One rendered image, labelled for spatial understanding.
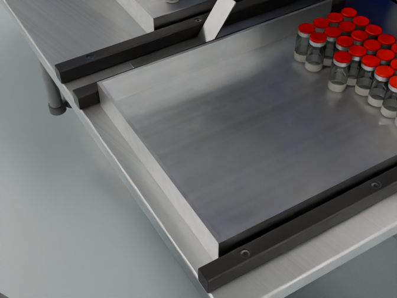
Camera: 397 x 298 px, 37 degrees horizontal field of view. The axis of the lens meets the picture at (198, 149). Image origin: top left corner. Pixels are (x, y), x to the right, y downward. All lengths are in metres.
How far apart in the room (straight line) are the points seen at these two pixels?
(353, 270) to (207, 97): 0.54
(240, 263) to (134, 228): 1.17
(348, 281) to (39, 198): 0.98
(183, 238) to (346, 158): 0.20
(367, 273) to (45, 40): 0.67
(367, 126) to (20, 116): 1.54
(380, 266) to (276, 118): 0.45
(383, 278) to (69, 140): 1.19
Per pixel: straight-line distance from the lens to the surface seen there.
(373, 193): 0.61
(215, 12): 0.80
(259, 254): 0.55
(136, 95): 0.72
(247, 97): 0.72
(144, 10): 0.81
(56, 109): 1.77
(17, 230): 1.76
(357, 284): 1.16
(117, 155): 0.66
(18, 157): 1.95
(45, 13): 0.89
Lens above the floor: 1.35
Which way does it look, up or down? 45 degrees down
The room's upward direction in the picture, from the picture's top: straight up
